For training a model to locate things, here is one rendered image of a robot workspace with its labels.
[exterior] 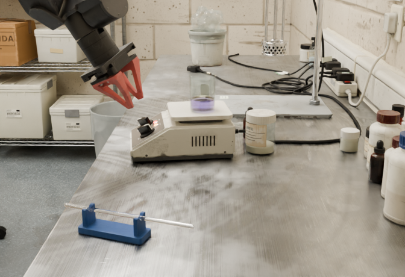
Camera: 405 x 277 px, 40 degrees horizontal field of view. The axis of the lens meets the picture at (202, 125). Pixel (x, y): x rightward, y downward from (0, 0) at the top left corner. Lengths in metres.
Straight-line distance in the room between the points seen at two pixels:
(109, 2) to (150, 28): 2.53
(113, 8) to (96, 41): 0.08
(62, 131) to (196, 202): 2.42
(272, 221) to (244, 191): 0.11
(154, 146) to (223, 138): 0.13
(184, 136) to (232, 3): 2.45
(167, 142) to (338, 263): 0.44
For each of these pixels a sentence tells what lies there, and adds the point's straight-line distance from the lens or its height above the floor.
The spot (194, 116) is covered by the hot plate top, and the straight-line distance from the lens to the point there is 1.05.
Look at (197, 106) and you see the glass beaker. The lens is 1.06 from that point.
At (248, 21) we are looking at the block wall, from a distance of 3.46.
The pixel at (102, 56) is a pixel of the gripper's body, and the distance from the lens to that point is 1.01.
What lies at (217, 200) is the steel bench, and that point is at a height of 0.75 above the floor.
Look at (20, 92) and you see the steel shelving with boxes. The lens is 3.30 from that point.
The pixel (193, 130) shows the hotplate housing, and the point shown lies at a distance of 1.05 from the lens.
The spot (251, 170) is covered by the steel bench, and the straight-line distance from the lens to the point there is 1.02.
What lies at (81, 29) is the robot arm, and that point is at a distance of 1.00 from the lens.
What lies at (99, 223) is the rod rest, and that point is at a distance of 0.81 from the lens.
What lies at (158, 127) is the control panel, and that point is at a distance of 1.07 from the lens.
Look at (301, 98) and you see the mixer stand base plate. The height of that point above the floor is 0.76.
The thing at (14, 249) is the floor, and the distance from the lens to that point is 2.43.
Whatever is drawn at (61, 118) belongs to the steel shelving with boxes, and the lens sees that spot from 3.25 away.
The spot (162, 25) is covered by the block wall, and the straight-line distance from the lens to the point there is 3.48.
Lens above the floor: 1.12
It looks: 16 degrees down
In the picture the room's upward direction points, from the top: straight up
